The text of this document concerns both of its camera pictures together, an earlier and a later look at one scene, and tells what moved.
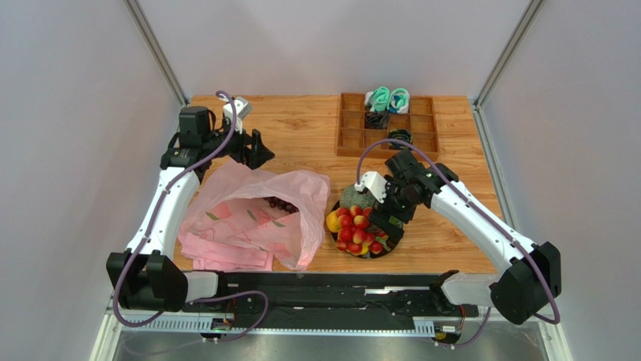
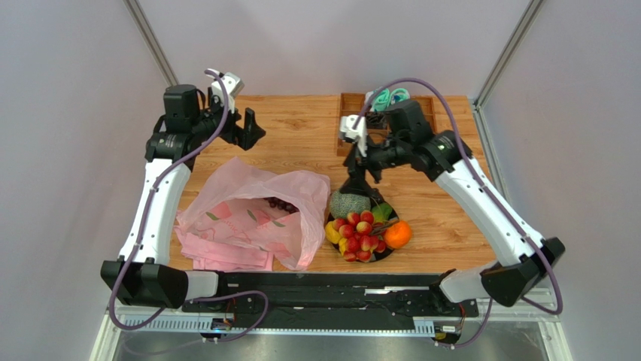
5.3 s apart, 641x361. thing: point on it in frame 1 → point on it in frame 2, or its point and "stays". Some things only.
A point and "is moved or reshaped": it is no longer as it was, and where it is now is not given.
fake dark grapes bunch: [277, 202] stays
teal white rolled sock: [377, 100] stays
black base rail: [327, 297] stays
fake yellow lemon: [332, 222] → [332, 234]
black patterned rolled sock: [376, 119] stays
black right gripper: [392, 214] → [365, 163]
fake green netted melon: [351, 196] is moved or reshaped
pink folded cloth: [208, 253] stays
